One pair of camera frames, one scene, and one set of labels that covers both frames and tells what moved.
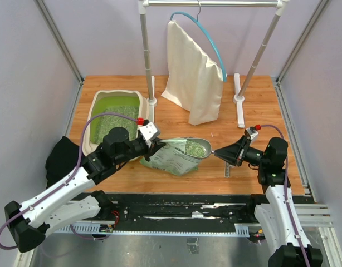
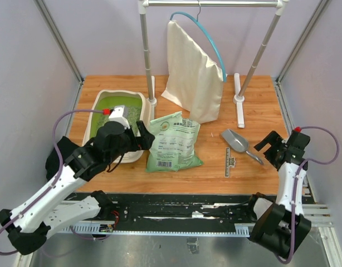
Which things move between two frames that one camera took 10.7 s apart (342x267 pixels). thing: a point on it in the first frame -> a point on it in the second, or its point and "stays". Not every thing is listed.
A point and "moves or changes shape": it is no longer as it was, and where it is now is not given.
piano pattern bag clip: x=226 y=169 stays
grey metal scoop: x=200 y=148 -> x=238 y=143
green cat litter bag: x=172 y=157 moves or changes shape
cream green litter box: x=130 y=102 stays
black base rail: x=227 y=208 stays
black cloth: x=64 y=158 stays
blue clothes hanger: x=196 y=20 stays
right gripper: x=235 y=153 -> x=275 y=139
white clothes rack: x=238 y=98 stays
